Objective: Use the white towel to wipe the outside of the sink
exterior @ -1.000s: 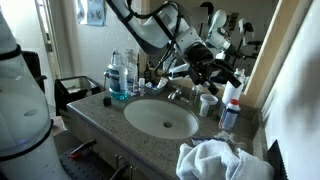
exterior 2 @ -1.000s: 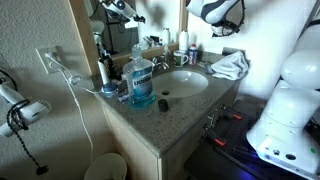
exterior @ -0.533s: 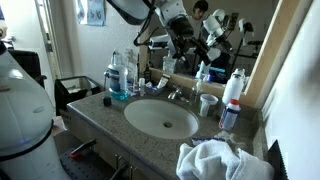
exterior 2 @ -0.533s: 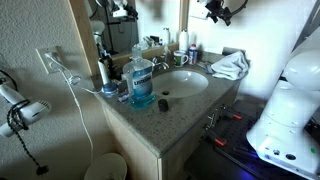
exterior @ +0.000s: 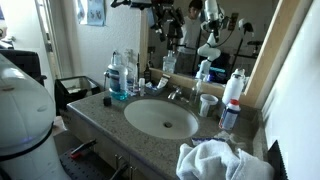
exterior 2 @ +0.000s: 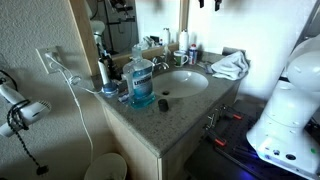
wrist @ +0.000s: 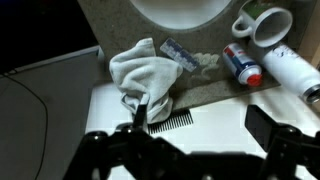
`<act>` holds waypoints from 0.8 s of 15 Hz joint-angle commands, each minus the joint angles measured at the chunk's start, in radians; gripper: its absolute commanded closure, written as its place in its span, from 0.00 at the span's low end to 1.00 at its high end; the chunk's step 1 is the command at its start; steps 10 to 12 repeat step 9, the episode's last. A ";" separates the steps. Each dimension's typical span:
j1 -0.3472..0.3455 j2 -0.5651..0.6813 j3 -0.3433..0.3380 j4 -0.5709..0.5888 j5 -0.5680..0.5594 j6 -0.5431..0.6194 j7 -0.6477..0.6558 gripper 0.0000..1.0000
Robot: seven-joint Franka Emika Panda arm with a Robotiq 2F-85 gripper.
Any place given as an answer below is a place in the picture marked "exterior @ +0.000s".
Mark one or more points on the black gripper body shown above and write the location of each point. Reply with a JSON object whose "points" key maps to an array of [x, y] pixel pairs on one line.
{"points": [[165, 8]]}

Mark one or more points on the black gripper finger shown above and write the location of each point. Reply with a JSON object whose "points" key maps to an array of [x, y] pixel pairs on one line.
{"points": [[180, 19], [160, 28]]}

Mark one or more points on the white terry towel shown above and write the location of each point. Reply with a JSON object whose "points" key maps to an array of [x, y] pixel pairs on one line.
{"points": [[213, 160]]}

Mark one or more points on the white oval sink basin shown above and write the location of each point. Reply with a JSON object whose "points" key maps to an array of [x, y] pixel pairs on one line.
{"points": [[156, 115]]}

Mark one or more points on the dark pump bottle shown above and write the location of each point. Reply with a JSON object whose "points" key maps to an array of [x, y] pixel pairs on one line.
{"points": [[147, 75]]}

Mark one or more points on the white toiletry tube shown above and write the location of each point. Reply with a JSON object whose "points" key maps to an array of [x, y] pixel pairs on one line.
{"points": [[163, 81]]}

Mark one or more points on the small toiletry tray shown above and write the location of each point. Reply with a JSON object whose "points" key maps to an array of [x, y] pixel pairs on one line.
{"points": [[154, 90]]}

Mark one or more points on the small white bottle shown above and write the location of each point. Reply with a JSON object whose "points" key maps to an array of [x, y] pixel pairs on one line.
{"points": [[142, 88]]}

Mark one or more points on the chrome faucet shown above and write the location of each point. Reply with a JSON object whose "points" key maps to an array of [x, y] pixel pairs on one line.
{"points": [[175, 93]]}

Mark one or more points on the blue mouthwash bottle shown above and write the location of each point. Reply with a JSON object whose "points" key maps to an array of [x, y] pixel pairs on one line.
{"points": [[117, 83]]}

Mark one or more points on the clear glass bottle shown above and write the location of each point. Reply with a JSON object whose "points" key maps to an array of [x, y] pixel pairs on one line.
{"points": [[196, 95]]}

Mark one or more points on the tall white plastic bottle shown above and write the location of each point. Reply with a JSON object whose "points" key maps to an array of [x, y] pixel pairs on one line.
{"points": [[233, 88]]}

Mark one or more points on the small black cap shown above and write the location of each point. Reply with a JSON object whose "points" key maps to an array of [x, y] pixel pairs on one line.
{"points": [[107, 101]]}

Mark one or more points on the spray can with red cap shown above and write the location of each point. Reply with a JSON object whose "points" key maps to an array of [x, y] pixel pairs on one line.
{"points": [[229, 116]]}

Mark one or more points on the black open bin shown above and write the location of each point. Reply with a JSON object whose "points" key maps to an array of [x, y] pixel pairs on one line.
{"points": [[61, 95]]}

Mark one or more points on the clear plastic wrap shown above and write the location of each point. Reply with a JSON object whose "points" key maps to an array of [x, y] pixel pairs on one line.
{"points": [[230, 136]]}

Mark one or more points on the beige granite vanity cabinet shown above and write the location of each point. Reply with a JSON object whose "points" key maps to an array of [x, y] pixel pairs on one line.
{"points": [[83, 130]]}

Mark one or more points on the black office chair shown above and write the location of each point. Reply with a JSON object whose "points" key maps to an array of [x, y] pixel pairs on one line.
{"points": [[28, 63]]}

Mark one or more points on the white door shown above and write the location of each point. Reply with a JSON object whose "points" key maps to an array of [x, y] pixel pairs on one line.
{"points": [[23, 23]]}

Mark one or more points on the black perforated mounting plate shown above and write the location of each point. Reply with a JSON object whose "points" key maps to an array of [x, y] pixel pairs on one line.
{"points": [[83, 168]]}

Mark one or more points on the black comb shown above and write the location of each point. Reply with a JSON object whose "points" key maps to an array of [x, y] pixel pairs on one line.
{"points": [[276, 163]]}

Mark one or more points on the wood framed wall mirror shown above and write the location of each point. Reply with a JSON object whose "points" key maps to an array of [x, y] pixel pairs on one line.
{"points": [[233, 40]]}

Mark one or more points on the light blue wall poster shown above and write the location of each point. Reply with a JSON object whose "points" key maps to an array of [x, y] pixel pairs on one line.
{"points": [[95, 11]]}

